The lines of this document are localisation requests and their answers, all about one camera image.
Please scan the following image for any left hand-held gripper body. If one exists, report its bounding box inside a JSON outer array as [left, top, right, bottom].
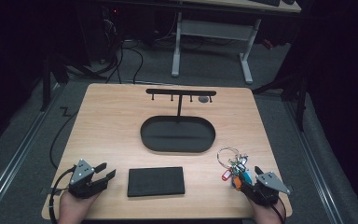
[[67, 159, 109, 200]]

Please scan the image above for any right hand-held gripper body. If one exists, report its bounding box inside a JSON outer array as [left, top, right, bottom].
[[241, 171, 293, 207]]

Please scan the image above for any key bunch with coloured tags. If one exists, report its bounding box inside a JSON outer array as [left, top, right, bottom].
[[216, 147, 255, 191]]

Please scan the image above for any black wallet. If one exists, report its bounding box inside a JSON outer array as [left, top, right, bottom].
[[127, 166, 186, 198]]

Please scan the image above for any black key rack with tray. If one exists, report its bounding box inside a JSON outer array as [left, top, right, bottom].
[[140, 88, 217, 154]]

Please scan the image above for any person's left hand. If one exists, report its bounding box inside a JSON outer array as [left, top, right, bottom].
[[57, 189, 103, 224]]

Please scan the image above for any person's right hand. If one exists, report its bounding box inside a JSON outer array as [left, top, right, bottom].
[[247, 196, 289, 224]]

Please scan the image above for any black metal stand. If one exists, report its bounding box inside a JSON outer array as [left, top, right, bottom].
[[252, 69, 310, 133], [39, 54, 106, 113]]

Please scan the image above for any white-legged wooden desk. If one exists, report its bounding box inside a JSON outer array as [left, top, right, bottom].
[[170, 0, 303, 85]]

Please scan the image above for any black keyboard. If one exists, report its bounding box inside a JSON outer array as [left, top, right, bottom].
[[249, 0, 282, 7]]

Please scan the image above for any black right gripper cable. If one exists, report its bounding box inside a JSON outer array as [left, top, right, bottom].
[[269, 196, 287, 224]]

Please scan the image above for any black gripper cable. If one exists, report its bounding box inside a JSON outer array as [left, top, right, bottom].
[[269, 196, 287, 224], [48, 165, 77, 224]]

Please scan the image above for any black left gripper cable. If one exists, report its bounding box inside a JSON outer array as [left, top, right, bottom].
[[48, 165, 77, 224]]

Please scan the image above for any metal floor rail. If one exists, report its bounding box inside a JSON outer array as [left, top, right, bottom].
[[283, 101, 344, 224], [0, 83, 63, 218]]

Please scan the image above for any black floor cable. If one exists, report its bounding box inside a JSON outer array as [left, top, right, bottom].
[[48, 106, 80, 171]]

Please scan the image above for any bundle of black floor cables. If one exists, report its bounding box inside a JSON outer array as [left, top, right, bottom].
[[101, 18, 145, 85]]

